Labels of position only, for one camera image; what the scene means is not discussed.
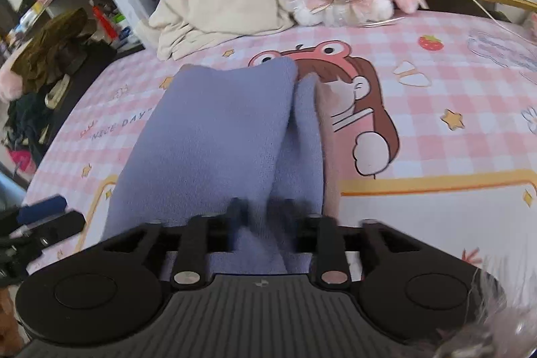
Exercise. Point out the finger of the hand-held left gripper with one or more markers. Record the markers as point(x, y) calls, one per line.
point(58, 224)
point(42, 209)

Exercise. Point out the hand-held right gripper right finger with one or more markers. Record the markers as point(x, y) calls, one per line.
point(285, 215)

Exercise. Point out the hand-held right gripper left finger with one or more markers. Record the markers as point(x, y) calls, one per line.
point(239, 215)

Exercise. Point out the purple and brown sweater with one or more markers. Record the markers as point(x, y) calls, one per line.
point(218, 131)

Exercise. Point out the dark clothes heap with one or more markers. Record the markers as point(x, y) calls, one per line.
point(25, 119)

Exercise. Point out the beige webbing belt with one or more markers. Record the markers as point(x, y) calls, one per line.
point(56, 91)

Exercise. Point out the pink fluffy plush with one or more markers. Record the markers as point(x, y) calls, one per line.
point(8, 81)

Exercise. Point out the olive brown cloth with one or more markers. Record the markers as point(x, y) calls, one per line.
point(50, 47)

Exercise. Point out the pink checkered table mat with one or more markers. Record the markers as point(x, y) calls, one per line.
point(440, 152)

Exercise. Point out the red bottle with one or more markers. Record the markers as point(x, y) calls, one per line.
point(105, 24)

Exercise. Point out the cream garment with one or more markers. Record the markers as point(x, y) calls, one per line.
point(226, 5)

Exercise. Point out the pale fluffy sleeve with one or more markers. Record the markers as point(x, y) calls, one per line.
point(503, 320)

